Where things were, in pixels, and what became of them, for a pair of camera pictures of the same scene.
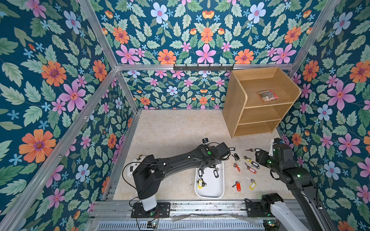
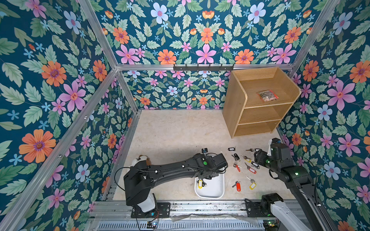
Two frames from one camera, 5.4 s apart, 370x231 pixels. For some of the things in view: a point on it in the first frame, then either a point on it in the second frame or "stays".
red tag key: x=251 y=170 stays
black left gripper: x=218 y=162 → x=215 y=173
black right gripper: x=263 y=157 stays
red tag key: x=235 y=165 stays
